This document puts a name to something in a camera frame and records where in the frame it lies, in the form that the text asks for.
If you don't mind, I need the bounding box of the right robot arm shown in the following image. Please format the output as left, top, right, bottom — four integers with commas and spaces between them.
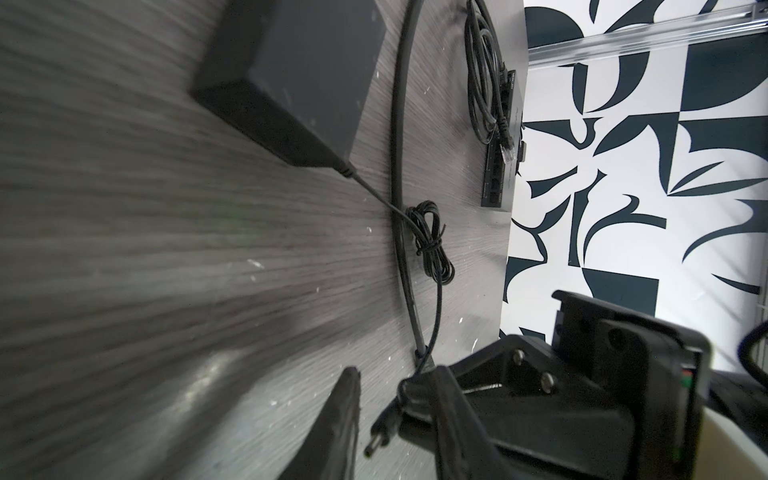
397, 291, 767, 479

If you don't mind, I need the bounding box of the black cable with barrel plug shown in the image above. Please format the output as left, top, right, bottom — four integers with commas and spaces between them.
389, 0, 517, 370

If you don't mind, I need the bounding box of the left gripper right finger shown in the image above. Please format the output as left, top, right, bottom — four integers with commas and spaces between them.
428, 366, 513, 479

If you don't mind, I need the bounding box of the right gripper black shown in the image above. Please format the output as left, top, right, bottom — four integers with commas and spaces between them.
398, 290, 712, 479

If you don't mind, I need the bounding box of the black network switch box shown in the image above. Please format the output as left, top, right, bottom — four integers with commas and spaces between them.
481, 70, 525, 213

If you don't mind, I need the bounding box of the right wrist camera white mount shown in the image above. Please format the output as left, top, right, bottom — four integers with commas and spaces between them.
692, 408, 767, 480

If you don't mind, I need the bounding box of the small black adapter with cable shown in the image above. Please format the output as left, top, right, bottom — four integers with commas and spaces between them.
190, 0, 457, 460

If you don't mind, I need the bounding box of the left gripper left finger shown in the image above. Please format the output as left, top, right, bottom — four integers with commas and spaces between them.
279, 367, 361, 480

